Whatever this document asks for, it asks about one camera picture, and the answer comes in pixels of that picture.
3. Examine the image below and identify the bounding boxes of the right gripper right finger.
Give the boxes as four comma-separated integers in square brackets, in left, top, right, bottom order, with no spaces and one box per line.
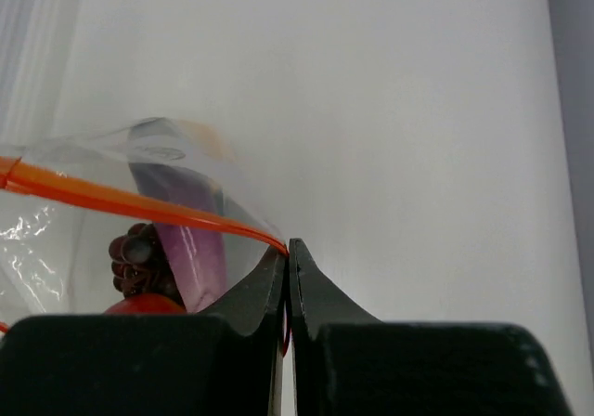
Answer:
[288,239,571,415]

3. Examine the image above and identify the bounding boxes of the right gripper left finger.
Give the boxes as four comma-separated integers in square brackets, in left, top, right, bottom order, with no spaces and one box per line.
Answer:
[1,249,284,415]

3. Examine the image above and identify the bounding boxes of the red fake tomato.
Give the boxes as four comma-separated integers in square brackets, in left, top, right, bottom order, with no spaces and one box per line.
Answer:
[104,293,187,315]

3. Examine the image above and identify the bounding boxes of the dark red fake grapes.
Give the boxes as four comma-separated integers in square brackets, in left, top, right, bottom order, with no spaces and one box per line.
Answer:
[108,223,182,305]

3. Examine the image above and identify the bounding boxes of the clear zip top bag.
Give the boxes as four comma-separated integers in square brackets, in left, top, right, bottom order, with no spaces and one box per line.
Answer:
[1,118,288,330]

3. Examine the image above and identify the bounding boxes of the purple fake eggplant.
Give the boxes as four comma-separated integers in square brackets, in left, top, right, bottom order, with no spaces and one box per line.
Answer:
[128,118,233,313]

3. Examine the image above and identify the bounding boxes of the clear plastic bin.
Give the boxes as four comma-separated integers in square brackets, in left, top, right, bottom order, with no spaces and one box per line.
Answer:
[1,0,80,145]

